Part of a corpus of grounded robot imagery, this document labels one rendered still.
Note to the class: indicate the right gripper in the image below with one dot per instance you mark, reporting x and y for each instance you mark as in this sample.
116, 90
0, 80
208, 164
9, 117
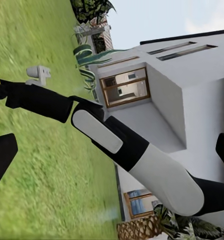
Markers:
30, 97

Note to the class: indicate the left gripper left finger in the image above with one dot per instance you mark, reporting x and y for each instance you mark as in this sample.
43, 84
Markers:
8, 150

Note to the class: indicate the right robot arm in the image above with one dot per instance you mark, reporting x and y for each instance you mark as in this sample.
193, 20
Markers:
163, 176

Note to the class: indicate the door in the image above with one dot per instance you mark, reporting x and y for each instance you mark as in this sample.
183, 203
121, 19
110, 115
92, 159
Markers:
140, 202
126, 87

